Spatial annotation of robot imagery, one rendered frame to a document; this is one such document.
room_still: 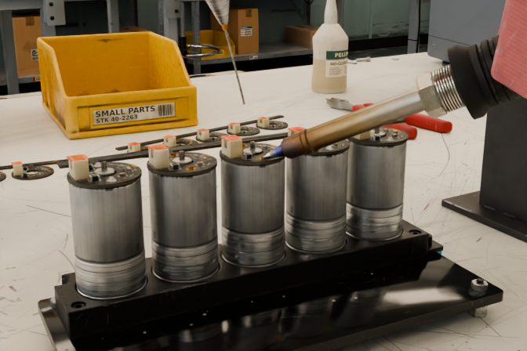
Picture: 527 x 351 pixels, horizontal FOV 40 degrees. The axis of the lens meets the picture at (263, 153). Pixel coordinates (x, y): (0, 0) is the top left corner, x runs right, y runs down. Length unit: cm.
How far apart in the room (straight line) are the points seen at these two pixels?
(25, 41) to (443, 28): 366
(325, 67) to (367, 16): 541
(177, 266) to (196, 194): 3
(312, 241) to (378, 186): 3
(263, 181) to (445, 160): 24
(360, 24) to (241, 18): 144
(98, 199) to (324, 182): 9
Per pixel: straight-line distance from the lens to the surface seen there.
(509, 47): 22
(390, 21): 626
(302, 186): 28
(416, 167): 47
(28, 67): 437
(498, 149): 38
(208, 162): 26
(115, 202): 24
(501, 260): 35
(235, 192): 26
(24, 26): 434
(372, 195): 29
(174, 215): 25
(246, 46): 494
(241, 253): 27
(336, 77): 67
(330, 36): 67
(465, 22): 80
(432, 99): 24
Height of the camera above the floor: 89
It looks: 17 degrees down
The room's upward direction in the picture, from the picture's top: straight up
